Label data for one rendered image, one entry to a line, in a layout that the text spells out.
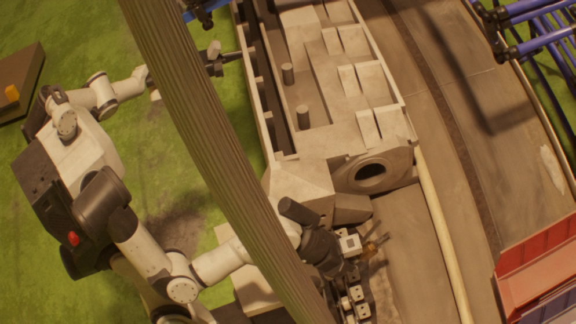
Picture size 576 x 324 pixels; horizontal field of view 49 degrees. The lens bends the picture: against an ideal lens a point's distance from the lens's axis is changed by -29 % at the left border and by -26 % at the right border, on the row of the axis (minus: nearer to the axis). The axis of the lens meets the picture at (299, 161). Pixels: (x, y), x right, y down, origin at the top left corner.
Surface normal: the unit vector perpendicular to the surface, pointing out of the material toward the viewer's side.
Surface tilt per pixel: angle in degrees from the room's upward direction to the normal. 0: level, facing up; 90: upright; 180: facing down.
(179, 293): 76
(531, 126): 1
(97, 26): 0
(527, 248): 88
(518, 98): 2
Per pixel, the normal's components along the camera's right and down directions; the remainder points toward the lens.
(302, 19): -0.10, -0.65
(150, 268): 0.29, 0.51
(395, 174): 0.22, 0.73
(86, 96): 0.73, -0.52
